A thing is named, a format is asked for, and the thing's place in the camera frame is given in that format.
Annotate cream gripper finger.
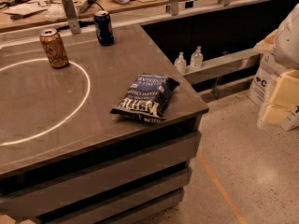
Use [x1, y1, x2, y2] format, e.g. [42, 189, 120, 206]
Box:
[258, 69, 299, 130]

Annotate blue chip bag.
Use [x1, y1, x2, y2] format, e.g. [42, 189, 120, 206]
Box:
[110, 74, 179, 123]

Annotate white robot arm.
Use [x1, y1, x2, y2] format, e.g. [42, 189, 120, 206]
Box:
[255, 5, 299, 131]

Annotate blue soda can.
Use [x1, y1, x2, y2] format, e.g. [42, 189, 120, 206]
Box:
[93, 10, 114, 46]

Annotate orange soda can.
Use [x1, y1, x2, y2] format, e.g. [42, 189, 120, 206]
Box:
[39, 28, 69, 68]

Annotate white printed cardboard box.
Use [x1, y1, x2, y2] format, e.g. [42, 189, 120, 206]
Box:
[247, 53, 286, 106]

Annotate clear sanitizer bottle right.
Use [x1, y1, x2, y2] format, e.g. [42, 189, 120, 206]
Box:
[190, 46, 203, 68]

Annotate clear sanitizer bottle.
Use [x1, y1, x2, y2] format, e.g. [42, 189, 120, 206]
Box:
[190, 46, 203, 68]
[174, 51, 187, 75]

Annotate clear sanitizer bottle left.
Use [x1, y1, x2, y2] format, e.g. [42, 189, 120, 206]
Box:
[174, 51, 187, 75]

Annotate grey power strip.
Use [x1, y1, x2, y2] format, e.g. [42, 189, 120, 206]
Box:
[77, 0, 96, 13]

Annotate white paper sheets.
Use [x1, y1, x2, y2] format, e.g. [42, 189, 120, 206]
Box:
[3, 4, 48, 15]

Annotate metal bracket post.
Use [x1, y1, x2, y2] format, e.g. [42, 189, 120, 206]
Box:
[62, 0, 80, 35]

